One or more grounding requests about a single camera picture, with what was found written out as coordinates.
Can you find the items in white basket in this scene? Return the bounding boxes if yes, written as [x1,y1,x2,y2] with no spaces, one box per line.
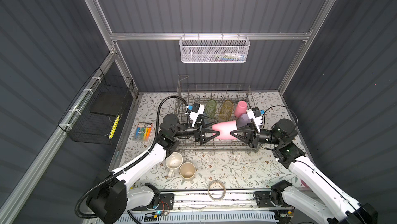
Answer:
[204,53,246,63]

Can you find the white mesh wall basket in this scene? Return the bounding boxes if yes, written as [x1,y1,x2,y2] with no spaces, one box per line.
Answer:
[179,36,250,63]

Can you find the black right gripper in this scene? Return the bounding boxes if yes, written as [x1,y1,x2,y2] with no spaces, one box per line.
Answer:
[230,124,281,150]

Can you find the clear tape roll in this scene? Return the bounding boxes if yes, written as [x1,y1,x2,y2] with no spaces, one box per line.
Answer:
[207,180,226,201]

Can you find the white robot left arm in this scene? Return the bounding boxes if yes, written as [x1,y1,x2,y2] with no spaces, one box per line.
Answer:
[75,114,220,224]

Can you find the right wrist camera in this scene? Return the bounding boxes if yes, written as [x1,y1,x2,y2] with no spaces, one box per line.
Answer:
[247,107,264,132]

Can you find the green glass tumbler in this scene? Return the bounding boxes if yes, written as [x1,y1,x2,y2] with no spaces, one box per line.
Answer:
[204,99,217,118]

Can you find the white ceramic mug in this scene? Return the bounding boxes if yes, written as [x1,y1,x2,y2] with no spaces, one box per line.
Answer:
[165,152,184,178]

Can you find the yellow glass tumbler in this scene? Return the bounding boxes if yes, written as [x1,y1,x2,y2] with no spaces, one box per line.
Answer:
[219,100,234,122]

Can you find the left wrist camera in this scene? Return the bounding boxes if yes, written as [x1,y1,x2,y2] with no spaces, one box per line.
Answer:
[186,103,205,127]

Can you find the beige cup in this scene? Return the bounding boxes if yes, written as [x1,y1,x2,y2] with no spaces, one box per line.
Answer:
[179,162,196,182]

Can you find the black corrugated cable hose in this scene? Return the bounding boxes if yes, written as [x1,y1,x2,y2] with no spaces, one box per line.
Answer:
[74,95,190,224]

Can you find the black wire wall basket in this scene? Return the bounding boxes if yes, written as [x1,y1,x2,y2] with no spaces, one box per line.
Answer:
[58,69,135,145]

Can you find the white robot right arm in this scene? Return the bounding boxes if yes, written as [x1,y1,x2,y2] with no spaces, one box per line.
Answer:
[230,119,378,224]

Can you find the yellow marker in basket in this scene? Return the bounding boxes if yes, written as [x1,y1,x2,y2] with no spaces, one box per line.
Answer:
[108,115,121,140]

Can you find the pink cup front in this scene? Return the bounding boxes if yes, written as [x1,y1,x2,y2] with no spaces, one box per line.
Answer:
[234,101,248,118]

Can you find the coloured marker pack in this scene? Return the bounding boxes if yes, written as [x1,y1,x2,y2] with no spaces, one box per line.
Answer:
[134,122,153,141]

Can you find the purple cup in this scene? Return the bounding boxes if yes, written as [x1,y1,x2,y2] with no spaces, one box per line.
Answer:
[236,113,251,129]

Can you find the pink cup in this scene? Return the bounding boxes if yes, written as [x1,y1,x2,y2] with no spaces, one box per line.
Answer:
[234,101,248,118]
[212,121,237,140]

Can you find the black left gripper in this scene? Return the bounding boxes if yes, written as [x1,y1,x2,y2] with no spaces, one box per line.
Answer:
[171,114,218,146]

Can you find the grey wire dish rack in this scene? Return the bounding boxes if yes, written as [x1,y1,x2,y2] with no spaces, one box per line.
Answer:
[177,75,259,152]

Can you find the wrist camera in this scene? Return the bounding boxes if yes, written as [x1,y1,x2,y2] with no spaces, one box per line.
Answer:
[247,107,264,132]
[186,103,205,127]

